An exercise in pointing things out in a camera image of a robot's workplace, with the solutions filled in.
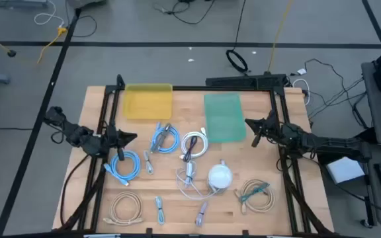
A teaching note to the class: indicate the green translucent plastic tray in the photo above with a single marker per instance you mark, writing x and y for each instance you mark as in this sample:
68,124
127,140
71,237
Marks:
225,119

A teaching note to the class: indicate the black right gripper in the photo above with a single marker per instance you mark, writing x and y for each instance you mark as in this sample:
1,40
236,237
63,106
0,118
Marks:
271,127

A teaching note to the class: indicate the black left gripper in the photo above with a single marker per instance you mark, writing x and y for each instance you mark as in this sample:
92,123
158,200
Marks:
112,139

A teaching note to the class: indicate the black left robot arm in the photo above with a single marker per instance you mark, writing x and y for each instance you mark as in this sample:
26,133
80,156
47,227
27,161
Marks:
78,135

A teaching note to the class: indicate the black aluminium table frame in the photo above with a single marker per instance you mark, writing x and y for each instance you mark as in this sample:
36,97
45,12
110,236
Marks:
190,88

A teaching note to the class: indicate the white paper box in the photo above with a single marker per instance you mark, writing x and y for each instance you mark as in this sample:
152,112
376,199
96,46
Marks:
344,170

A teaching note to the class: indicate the yellow translucent plastic tray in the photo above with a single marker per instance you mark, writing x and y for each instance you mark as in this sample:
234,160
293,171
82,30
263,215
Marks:
147,102

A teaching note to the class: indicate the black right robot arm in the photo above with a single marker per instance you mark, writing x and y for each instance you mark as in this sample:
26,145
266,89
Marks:
326,143

